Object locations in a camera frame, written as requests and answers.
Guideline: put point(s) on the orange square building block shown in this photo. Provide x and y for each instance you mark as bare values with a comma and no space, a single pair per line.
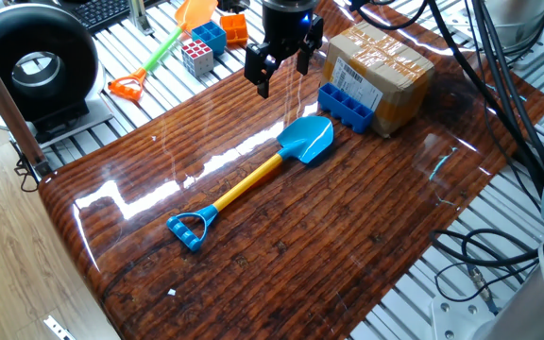
234,28

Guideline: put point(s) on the grey metal stand plate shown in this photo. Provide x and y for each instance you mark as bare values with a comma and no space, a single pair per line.
92,118

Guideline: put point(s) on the blue yellow toy shovel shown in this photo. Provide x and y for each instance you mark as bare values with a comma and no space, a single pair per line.
248,181

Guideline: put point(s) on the blue plastic tray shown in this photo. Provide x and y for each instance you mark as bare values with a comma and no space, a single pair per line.
209,37

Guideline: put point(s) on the pale grey device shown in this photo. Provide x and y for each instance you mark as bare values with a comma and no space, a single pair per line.
517,19

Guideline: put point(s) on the white metal bracket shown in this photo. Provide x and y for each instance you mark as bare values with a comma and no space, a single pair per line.
59,328

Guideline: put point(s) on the taped cardboard box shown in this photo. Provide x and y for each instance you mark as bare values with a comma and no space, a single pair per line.
395,71

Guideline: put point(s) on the brown wooden pole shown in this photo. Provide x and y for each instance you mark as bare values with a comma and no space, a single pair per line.
3,104

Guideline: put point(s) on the Rubik's cube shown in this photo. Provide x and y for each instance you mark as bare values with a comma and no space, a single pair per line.
197,57

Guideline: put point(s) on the orange green toy shovel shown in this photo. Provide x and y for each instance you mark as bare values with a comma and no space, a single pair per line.
158,52

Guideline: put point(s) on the silver aluminium post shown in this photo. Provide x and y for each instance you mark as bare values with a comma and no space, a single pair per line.
139,16

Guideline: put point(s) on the long blue building block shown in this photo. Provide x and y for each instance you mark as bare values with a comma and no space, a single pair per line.
345,111

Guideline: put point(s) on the black keyboard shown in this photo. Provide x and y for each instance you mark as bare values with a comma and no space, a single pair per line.
102,11

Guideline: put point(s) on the wood grain table mat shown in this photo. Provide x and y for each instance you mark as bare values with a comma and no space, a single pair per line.
277,236

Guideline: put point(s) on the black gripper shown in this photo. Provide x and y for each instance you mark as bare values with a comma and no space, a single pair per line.
288,23

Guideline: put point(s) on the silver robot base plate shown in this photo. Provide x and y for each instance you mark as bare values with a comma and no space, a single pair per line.
451,316

